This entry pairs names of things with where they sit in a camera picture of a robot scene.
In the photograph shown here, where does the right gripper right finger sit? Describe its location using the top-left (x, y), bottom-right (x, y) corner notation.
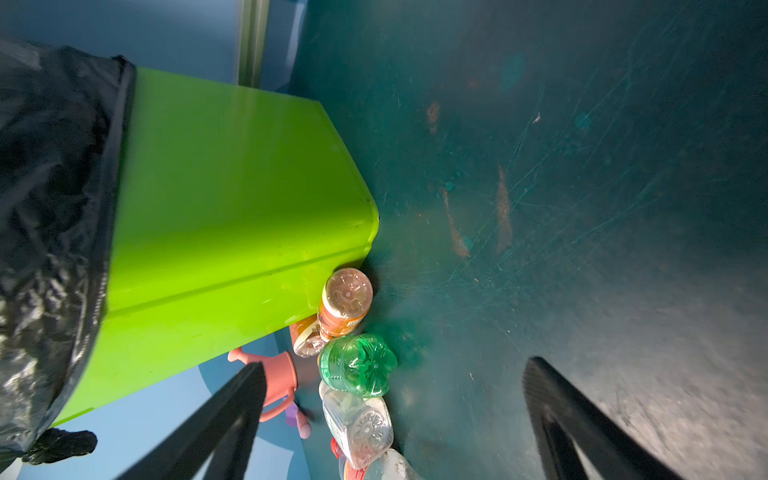
top-left (522, 357), bottom-right (679, 479)

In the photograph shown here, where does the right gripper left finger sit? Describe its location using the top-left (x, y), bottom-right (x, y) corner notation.
top-left (120, 363), bottom-right (267, 480)

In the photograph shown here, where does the green plastic waste bin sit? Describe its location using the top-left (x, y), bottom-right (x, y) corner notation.
top-left (57, 68), bottom-right (379, 424)

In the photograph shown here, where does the black bin liner bag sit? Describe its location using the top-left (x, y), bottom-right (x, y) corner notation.
top-left (1, 38), bottom-right (137, 464)

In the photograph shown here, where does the purple toy shovel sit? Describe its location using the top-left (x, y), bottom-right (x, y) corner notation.
top-left (285, 402), bottom-right (312, 440)

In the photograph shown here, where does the pink plastic watering can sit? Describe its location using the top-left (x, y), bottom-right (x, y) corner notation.
top-left (228, 348), bottom-right (298, 422)

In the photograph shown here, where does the brown coffee drink bottle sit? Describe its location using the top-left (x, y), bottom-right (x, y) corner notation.
top-left (289, 315), bottom-right (327, 358)

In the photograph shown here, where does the green label clear bottle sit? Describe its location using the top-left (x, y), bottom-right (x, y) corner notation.
top-left (318, 381), bottom-right (394, 469)

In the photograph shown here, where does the green soda bottle yellow cap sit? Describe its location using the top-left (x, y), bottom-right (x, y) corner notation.
top-left (318, 333), bottom-right (398, 398)

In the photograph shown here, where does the gold label brown bottle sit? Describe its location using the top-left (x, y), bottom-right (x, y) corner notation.
top-left (318, 268), bottom-right (373, 341)

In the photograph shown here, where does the aluminium frame post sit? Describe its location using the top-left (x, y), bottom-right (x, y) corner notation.
top-left (237, 0), bottom-right (270, 88)

